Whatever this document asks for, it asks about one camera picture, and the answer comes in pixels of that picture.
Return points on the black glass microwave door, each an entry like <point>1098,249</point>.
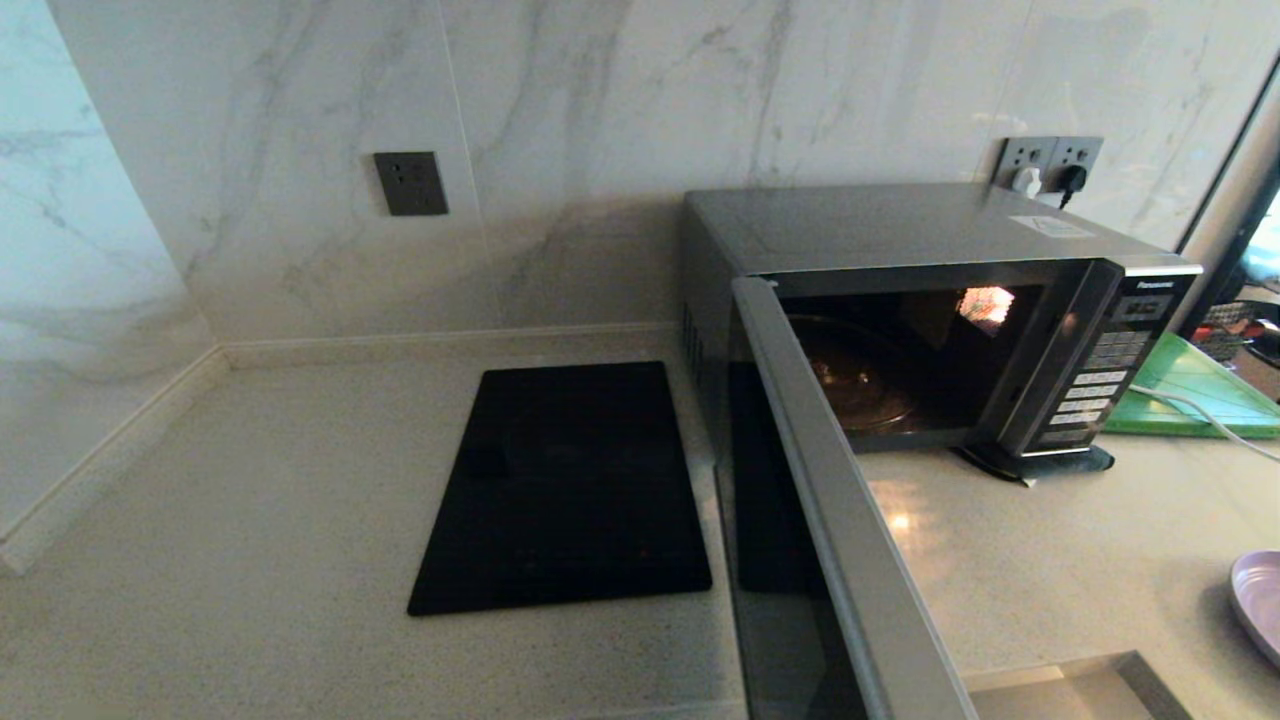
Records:
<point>850,540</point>

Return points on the purple plate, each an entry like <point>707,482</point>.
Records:
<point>1262,600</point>

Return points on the glass microwave turntable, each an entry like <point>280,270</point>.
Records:
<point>860,380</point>

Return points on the silver microwave oven body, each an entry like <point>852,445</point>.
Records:
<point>880,225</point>

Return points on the black mat under microwave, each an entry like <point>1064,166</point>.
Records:
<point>1050,462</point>

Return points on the black induction cooktop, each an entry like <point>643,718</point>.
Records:
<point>560,490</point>

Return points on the white power plug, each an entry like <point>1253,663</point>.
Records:
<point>1027,181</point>

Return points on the black power plug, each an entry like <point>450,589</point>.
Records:
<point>1072,179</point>

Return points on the beige cabinet front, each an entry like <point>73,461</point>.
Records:
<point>1050,695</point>

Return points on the green cutting board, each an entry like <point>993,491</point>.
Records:
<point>1195,385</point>

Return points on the blue background object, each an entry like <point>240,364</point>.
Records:
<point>1265,255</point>

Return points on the dark grey single wall socket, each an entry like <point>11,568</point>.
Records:
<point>411,183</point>

